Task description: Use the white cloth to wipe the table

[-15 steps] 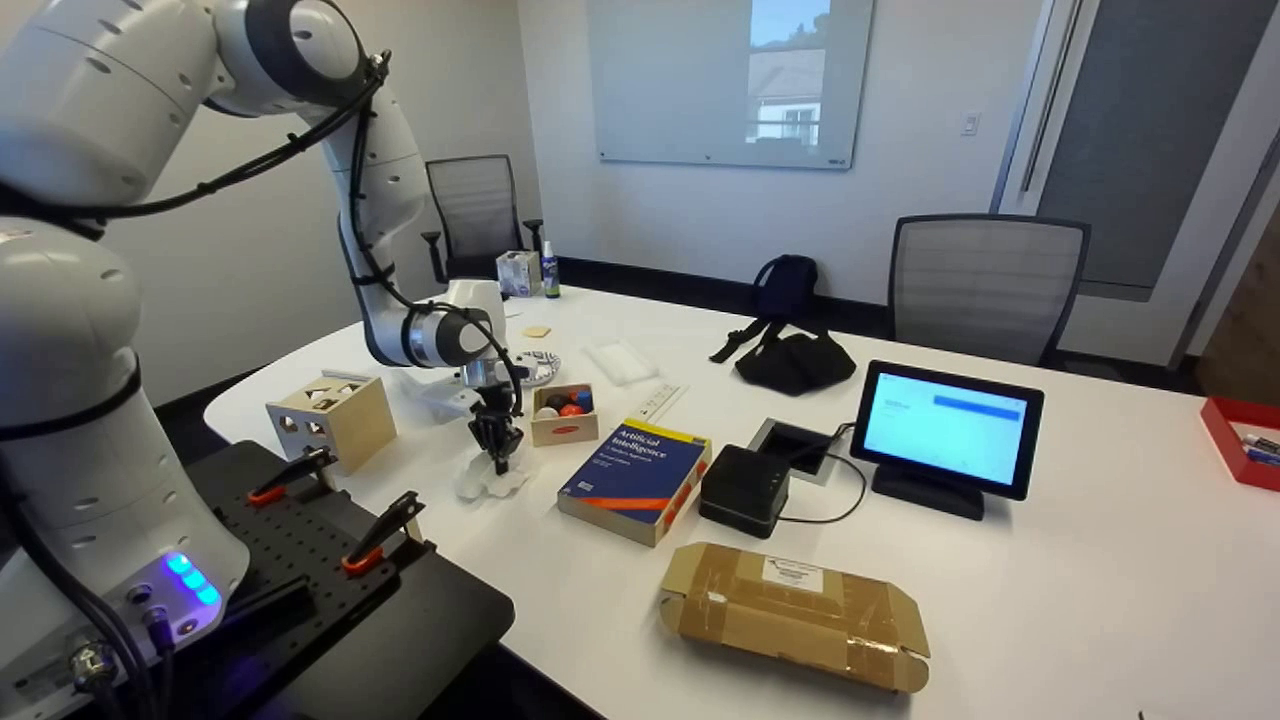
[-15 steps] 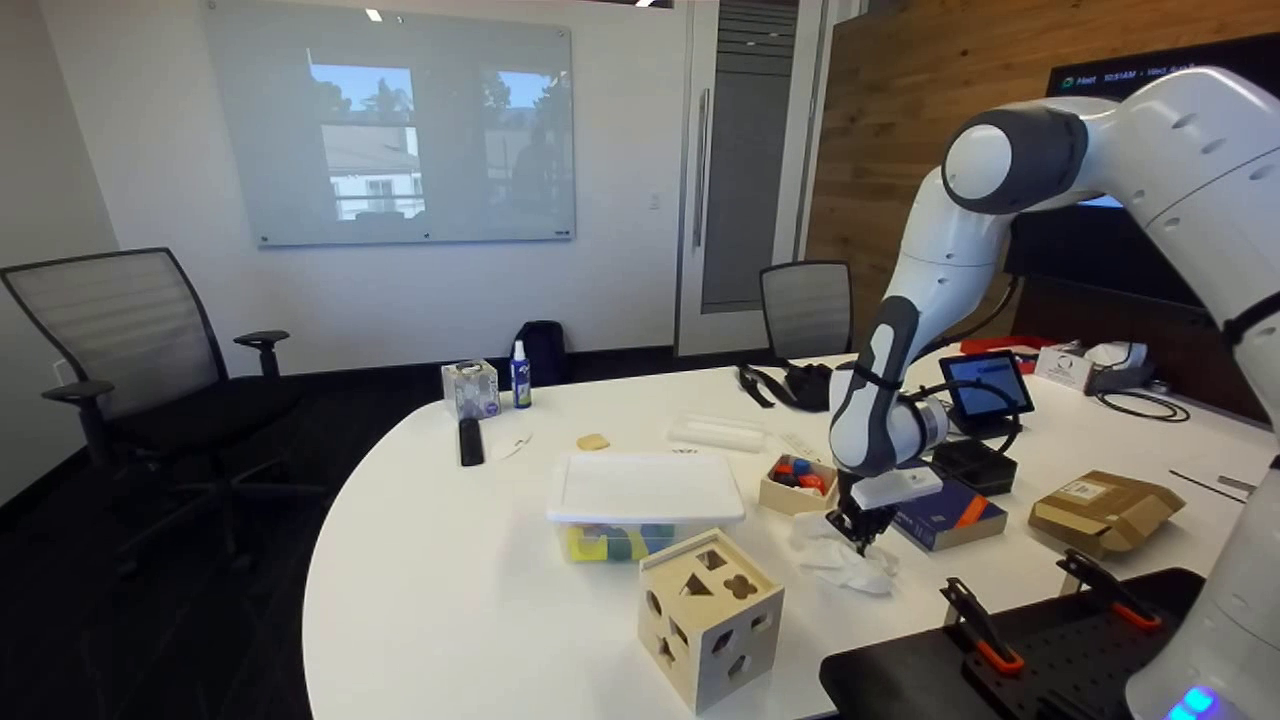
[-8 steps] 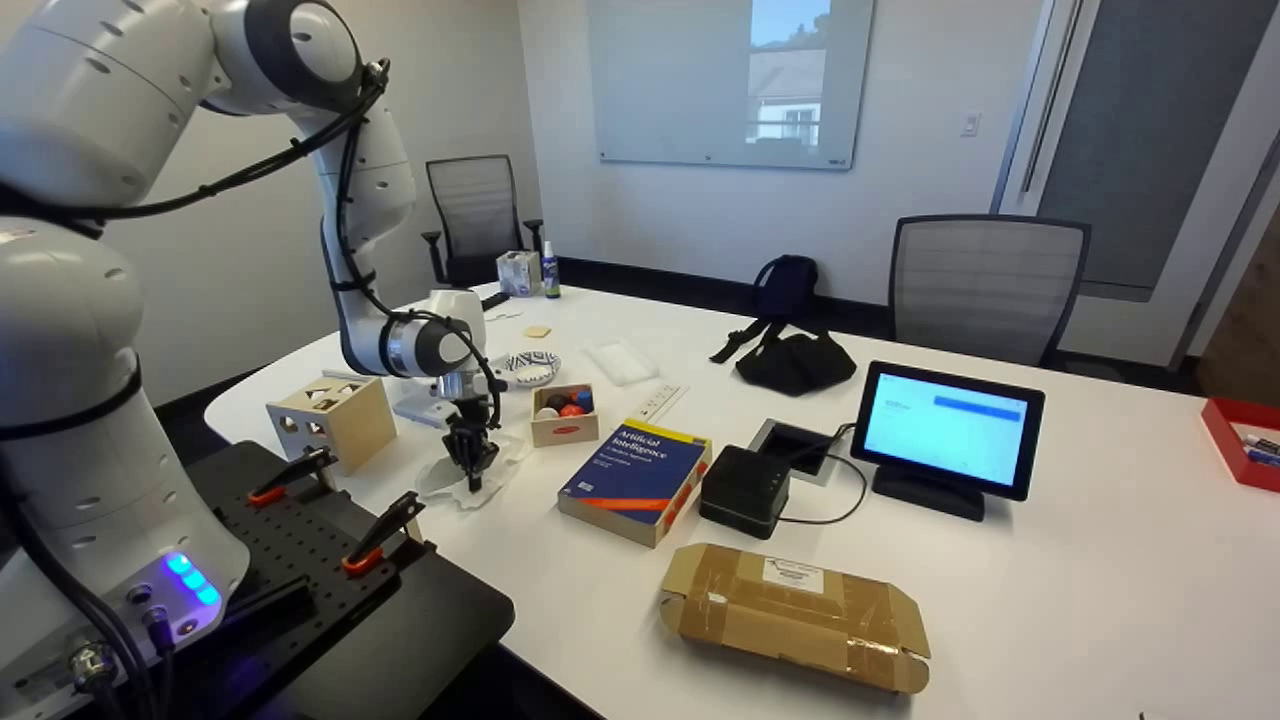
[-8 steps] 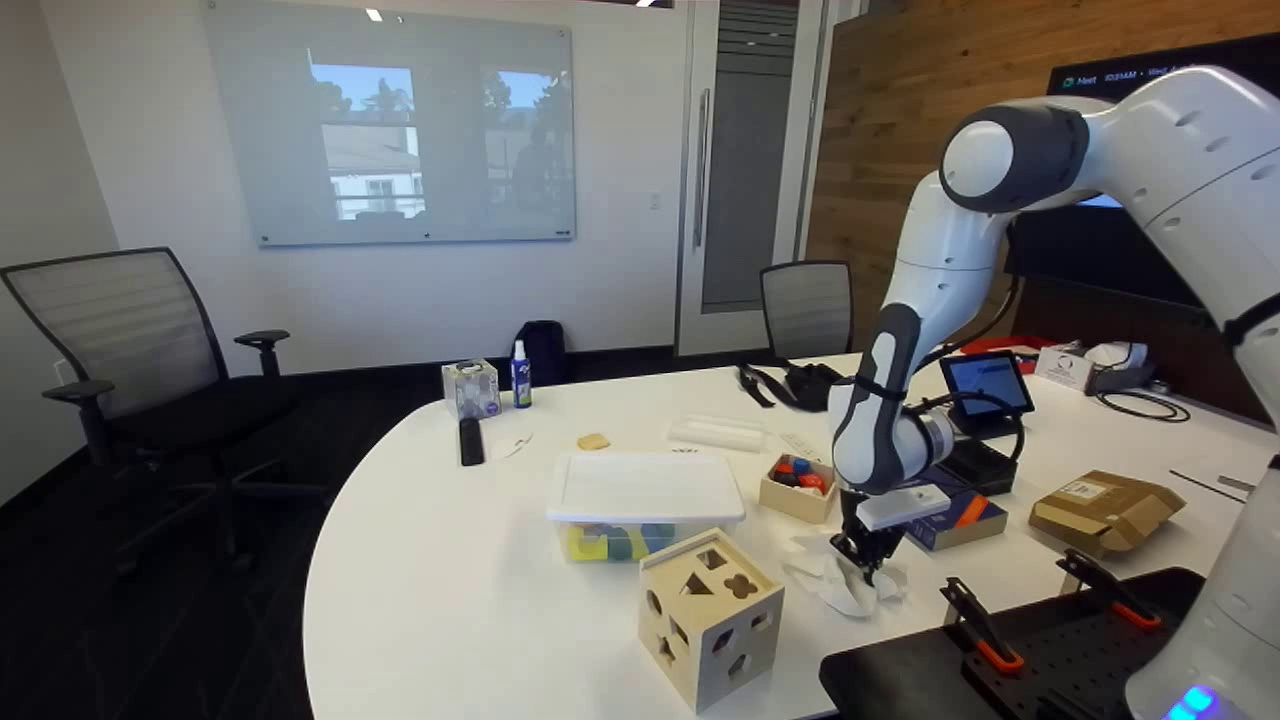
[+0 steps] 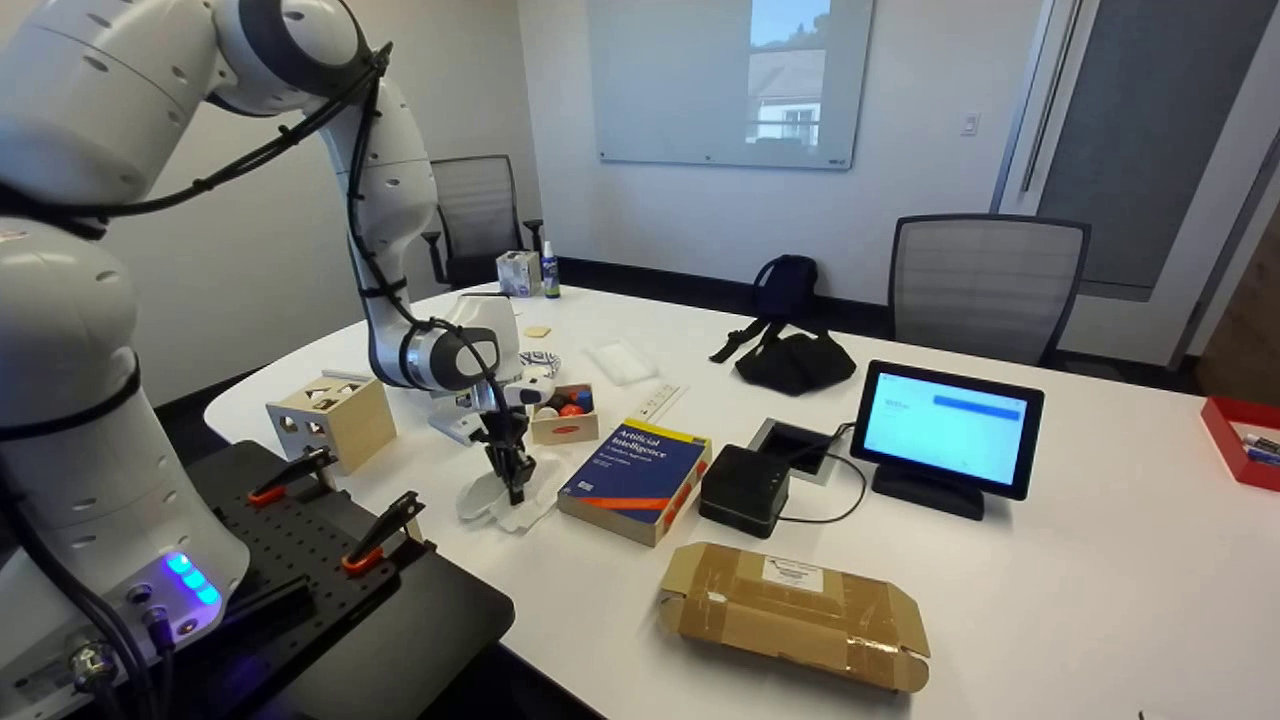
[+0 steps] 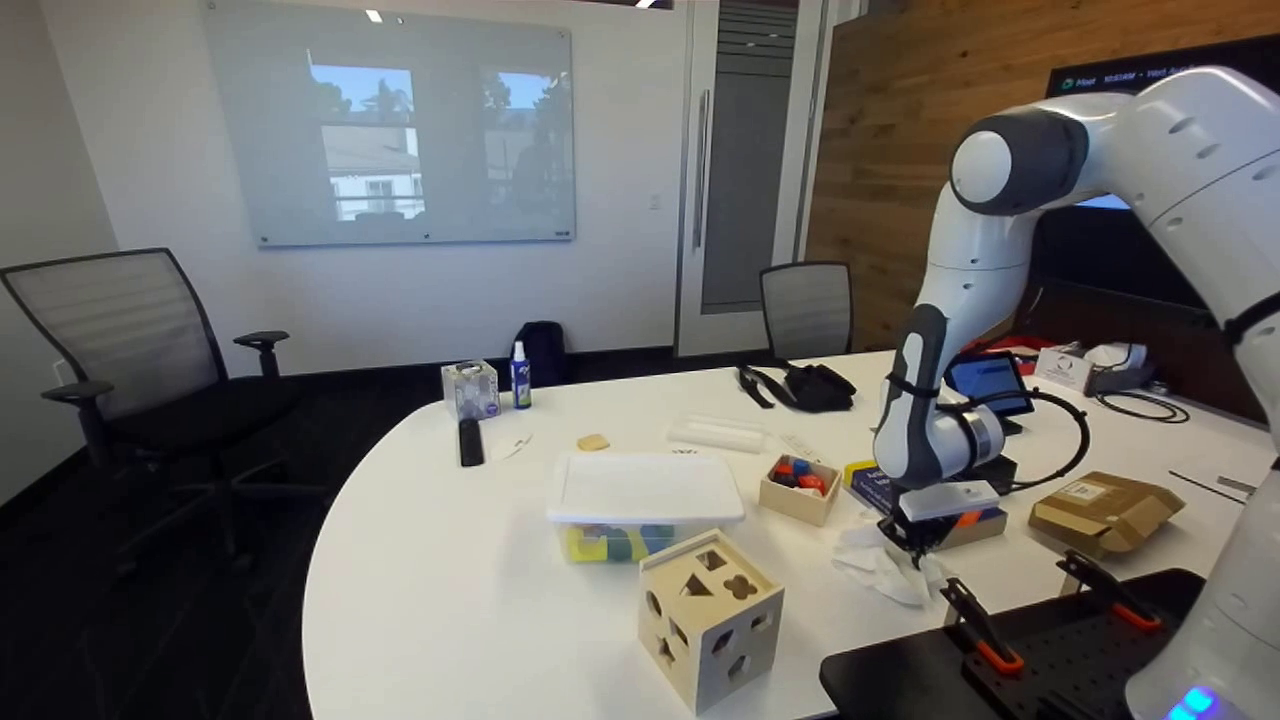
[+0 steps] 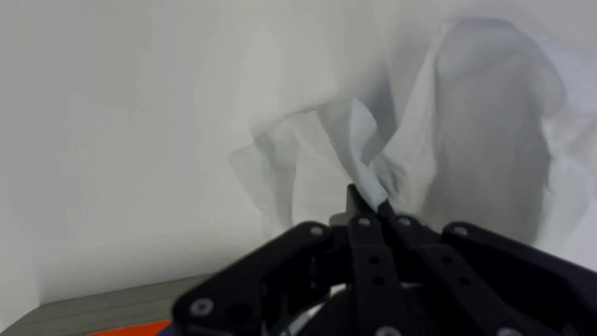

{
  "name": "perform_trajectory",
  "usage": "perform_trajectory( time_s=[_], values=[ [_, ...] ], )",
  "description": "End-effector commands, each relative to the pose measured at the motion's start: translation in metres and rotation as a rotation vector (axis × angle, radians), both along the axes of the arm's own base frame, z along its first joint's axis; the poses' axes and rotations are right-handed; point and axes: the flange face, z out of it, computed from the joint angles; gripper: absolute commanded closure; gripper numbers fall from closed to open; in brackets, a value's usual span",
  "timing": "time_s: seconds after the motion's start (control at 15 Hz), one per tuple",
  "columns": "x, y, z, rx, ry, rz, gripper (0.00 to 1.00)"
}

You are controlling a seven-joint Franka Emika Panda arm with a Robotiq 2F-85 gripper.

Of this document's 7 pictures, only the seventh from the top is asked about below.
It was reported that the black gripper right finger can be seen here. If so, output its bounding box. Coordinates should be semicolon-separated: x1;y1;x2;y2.
378;199;597;336

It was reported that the white cloth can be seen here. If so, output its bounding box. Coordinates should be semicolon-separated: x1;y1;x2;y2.
225;14;597;257

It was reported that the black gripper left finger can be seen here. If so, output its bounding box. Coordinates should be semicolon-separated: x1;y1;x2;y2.
171;182;408;336

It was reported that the black orange spring clamp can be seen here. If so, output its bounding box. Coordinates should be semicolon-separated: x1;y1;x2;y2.
89;317;175;336

